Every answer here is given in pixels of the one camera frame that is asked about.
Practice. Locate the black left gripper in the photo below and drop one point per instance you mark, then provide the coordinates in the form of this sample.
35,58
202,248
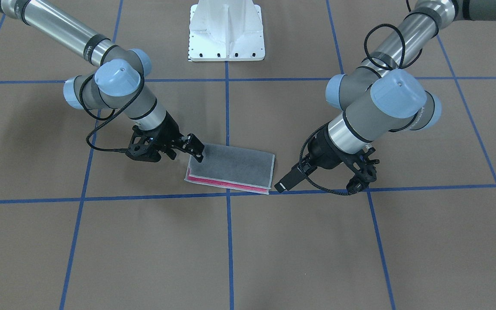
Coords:
323,153

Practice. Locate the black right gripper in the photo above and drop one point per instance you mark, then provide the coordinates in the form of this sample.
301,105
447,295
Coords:
169,129

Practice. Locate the pink and grey towel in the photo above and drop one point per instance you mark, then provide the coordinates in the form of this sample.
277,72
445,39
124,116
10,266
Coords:
232,167

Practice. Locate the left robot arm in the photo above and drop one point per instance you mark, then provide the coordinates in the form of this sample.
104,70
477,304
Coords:
380,96

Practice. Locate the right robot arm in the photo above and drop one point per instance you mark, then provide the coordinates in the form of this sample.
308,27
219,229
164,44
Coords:
117,87

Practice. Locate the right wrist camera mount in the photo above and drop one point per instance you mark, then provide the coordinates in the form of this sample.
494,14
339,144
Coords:
142,146

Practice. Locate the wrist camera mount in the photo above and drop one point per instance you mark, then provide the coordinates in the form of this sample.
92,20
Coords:
142,146
363,168

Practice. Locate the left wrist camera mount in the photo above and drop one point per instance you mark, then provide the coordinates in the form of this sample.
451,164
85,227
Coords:
363,168

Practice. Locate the white central pedestal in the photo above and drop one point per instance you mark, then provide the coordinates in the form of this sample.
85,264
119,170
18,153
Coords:
226,31

